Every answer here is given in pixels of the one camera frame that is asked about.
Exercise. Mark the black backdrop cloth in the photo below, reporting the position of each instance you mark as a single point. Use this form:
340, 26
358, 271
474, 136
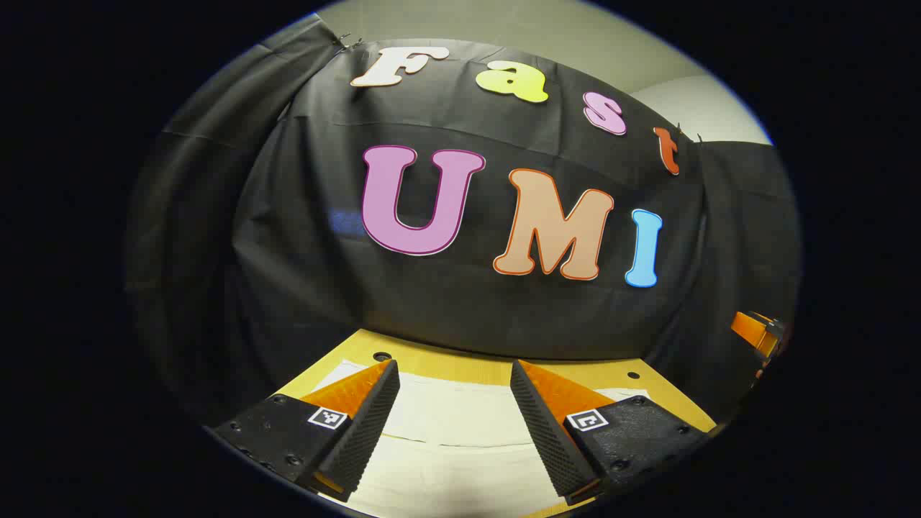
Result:
446, 309

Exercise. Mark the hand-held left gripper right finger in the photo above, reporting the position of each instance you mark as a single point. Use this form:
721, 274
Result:
550, 439

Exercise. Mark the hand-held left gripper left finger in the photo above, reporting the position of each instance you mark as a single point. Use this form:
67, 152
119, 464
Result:
363, 439

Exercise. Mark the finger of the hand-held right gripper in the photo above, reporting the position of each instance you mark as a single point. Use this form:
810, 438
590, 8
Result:
752, 329

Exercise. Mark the white jeans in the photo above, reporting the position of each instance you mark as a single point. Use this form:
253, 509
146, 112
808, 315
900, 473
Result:
460, 432

